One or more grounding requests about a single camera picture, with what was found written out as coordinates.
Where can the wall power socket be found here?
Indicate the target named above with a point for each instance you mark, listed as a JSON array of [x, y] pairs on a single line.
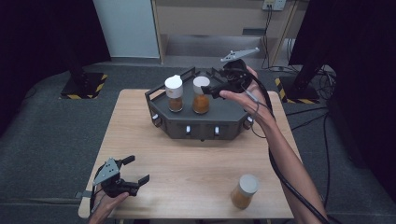
[[274, 4]]

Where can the person's right hand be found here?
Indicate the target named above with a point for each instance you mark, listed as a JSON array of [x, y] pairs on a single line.
[[252, 99]]

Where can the person's left hand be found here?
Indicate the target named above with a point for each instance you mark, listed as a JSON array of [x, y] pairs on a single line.
[[106, 207]]

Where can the spice jar with flip-spout lid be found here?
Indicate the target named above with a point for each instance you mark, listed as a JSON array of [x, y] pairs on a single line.
[[175, 93]]

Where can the black stand with striped base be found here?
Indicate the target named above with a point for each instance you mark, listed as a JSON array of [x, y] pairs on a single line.
[[299, 90], [82, 85]]

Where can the spice jar with white lid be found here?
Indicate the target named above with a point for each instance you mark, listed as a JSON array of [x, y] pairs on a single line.
[[200, 102]]

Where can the spice jar with grey lid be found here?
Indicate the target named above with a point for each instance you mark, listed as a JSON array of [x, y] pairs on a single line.
[[244, 193]]

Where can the black curtain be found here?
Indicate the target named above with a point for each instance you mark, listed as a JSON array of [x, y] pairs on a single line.
[[37, 46], [364, 62]]

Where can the small grey bracket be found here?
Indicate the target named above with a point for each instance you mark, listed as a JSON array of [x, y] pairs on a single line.
[[81, 194]]

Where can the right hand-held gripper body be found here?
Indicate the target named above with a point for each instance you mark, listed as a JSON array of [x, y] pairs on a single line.
[[236, 76]]

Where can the dark metal corner rack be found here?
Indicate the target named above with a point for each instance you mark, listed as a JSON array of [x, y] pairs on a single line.
[[218, 116]]

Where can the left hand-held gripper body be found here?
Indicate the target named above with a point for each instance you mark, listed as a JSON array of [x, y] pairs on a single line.
[[109, 174]]

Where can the white panel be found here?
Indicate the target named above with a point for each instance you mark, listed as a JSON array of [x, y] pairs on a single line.
[[127, 28]]

